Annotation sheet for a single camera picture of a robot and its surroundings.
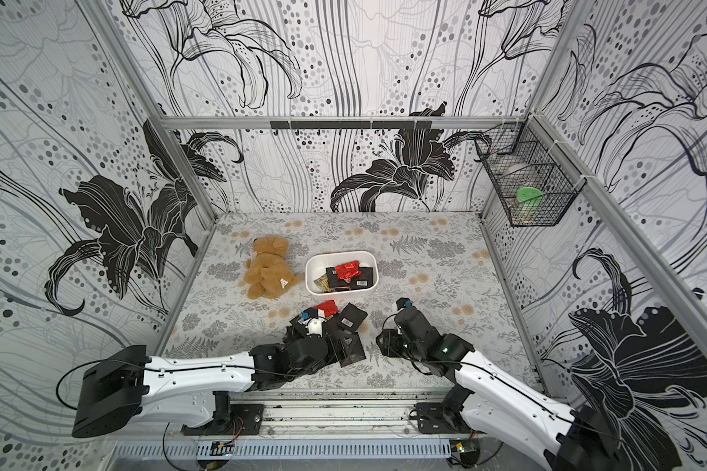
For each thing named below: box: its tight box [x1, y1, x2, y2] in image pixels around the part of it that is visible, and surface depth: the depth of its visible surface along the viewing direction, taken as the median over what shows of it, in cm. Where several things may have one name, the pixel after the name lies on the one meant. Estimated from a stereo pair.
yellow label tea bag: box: [313, 273, 333, 294], surface depth 100 cm
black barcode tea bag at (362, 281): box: [349, 266, 374, 291], surface depth 98 cm
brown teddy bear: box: [243, 235, 304, 301], surface depth 95 cm
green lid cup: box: [516, 186, 544, 222], surface depth 81 cm
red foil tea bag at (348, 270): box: [334, 260, 363, 284], surface depth 100 cm
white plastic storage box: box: [304, 251, 381, 296], surface depth 102 cm
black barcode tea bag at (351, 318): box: [336, 302, 369, 333], surface depth 92 cm
